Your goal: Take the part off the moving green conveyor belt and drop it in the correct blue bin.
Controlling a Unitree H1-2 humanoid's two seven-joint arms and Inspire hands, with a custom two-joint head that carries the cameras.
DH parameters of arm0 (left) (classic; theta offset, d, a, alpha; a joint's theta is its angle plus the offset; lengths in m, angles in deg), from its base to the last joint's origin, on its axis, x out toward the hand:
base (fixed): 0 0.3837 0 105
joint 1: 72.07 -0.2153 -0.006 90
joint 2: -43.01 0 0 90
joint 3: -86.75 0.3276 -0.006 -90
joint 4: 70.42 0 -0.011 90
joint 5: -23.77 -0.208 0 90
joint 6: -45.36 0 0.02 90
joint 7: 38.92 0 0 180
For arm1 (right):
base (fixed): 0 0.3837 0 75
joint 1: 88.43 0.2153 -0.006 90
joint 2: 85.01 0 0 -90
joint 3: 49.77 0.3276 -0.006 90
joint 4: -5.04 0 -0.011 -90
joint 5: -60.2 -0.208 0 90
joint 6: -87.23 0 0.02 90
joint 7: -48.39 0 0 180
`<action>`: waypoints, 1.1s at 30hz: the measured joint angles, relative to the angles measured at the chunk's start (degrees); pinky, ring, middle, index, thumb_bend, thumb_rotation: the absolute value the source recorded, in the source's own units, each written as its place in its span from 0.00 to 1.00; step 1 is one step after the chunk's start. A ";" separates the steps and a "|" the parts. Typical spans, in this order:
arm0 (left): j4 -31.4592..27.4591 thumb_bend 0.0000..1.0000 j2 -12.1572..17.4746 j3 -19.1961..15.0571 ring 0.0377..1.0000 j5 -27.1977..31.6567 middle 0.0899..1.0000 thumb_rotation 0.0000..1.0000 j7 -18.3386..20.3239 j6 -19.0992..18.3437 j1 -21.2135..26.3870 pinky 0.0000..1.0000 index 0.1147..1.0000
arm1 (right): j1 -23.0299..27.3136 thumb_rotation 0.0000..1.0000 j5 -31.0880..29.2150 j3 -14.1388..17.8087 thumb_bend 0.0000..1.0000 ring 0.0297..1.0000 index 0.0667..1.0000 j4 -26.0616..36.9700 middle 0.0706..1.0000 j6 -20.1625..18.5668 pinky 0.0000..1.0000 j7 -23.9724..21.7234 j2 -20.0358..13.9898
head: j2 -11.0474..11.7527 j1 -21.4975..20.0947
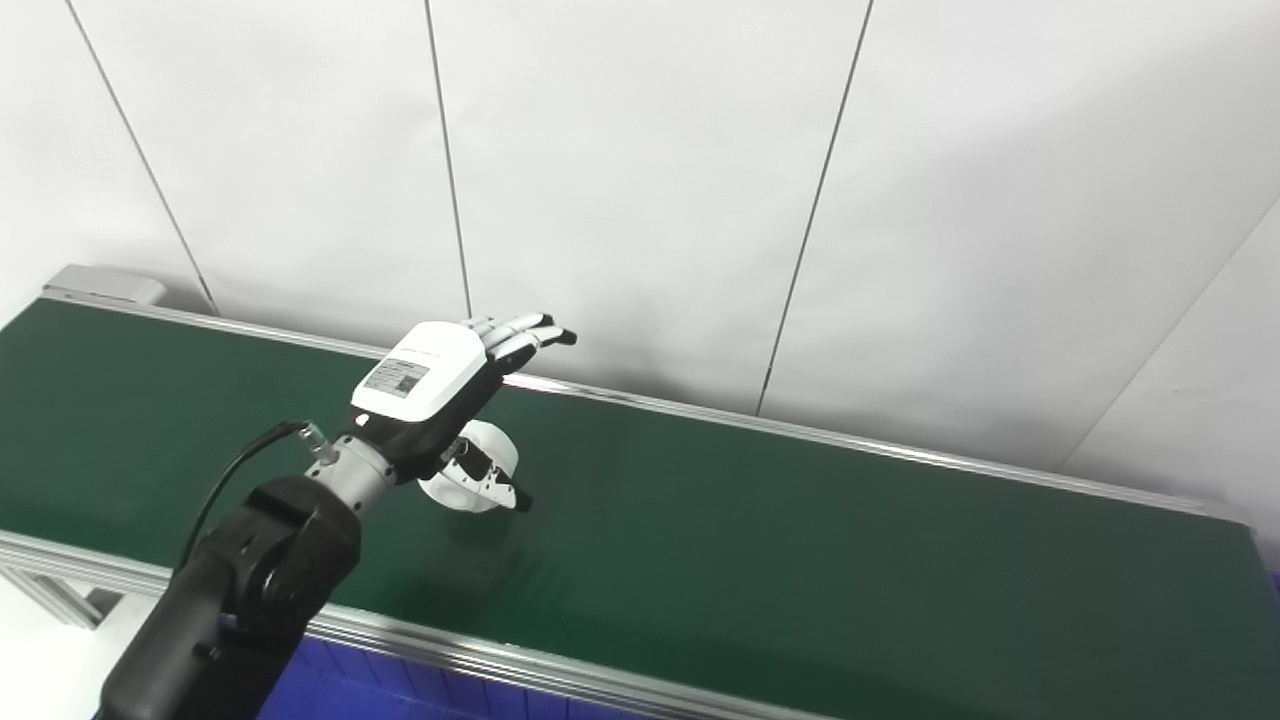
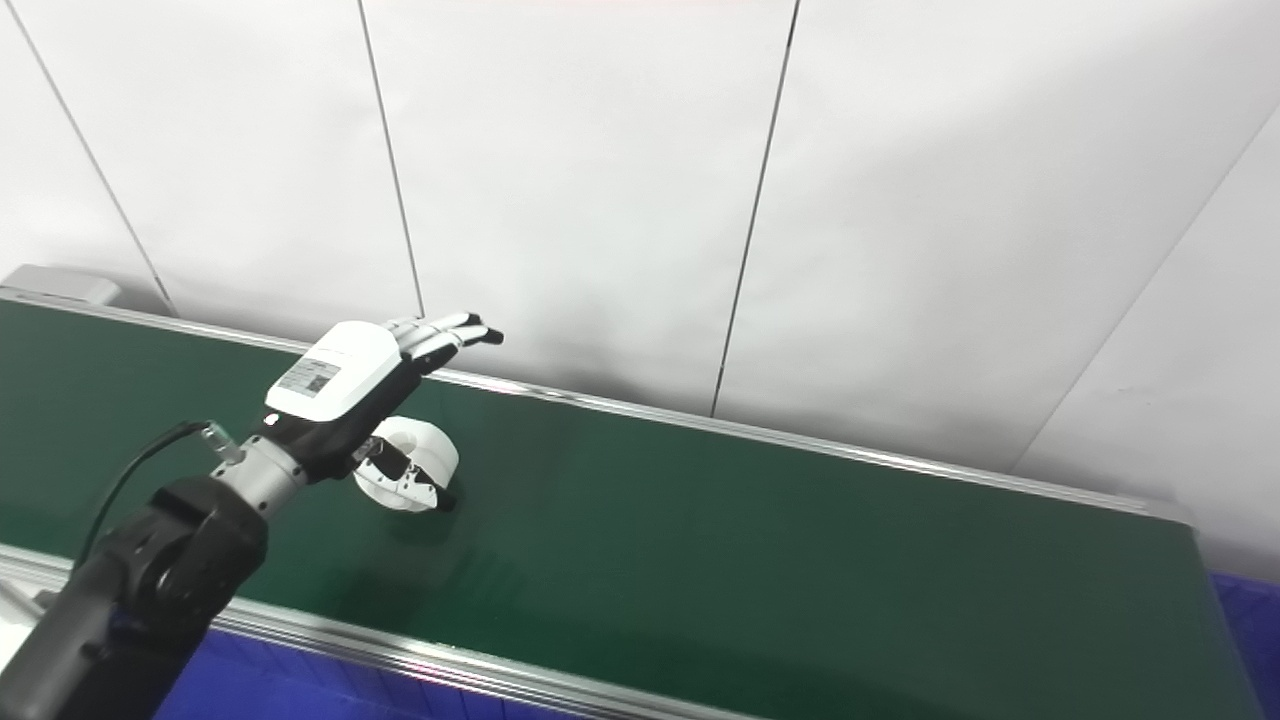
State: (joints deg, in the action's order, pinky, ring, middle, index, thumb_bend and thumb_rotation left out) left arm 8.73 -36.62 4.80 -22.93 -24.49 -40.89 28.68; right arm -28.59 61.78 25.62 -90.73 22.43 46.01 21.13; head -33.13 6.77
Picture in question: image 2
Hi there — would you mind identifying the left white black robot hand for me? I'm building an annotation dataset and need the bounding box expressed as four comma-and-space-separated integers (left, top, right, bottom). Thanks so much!
262, 312, 504, 511

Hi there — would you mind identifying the white round ring part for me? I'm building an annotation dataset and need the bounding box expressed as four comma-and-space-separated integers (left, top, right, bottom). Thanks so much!
355, 418, 461, 514

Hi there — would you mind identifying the grey conveyor end box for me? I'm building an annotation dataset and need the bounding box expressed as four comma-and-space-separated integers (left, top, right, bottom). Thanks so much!
0, 265, 123, 307

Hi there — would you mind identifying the green conveyor belt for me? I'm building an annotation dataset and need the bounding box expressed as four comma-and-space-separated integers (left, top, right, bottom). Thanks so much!
0, 288, 1201, 720
0, 300, 1266, 720

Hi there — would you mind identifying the empty blue plastic bin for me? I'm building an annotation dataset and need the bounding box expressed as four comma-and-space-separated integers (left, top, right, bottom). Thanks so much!
1208, 570, 1280, 720

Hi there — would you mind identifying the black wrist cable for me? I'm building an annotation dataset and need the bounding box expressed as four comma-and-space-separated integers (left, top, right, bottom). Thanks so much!
72, 420, 246, 573

